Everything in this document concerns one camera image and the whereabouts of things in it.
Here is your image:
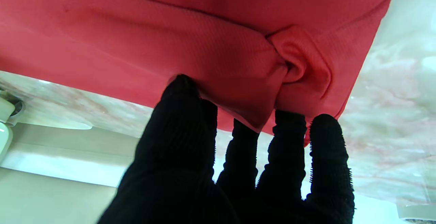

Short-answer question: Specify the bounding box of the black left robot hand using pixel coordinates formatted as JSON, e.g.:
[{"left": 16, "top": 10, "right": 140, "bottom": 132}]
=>
[{"left": 97, "top": 74, "right": 355, "bottom": 224}]

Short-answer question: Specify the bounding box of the red shirt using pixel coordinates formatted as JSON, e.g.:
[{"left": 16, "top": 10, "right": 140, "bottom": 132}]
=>
[{"left": 0, "top": 0, "right": 394, "bottom": 147}]

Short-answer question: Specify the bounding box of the beige hard-shell suitcase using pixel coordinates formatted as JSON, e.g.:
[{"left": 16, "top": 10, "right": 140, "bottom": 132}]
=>
[{"left": 0, "top": 94, "right": 25, "bottom": 164}]

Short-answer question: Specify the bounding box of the beige sofa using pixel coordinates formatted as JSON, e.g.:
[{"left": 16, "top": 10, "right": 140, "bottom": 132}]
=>
[{"left": 0, "top": 123, "right": 137, "bottom": 224}]

